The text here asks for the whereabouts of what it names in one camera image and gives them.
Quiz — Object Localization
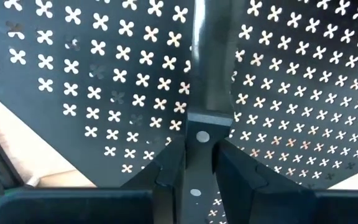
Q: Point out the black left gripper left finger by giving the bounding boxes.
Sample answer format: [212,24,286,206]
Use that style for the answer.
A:
[0,136,186,224]

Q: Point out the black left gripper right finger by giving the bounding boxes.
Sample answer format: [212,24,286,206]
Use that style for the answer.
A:
[212,139,358,224]

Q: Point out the black handled kitchen knife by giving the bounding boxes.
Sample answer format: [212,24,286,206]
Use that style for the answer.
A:
[176,0,244,224]

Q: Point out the black perforated metal shelf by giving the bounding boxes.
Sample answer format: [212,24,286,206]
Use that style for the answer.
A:
[0,0,358,224]

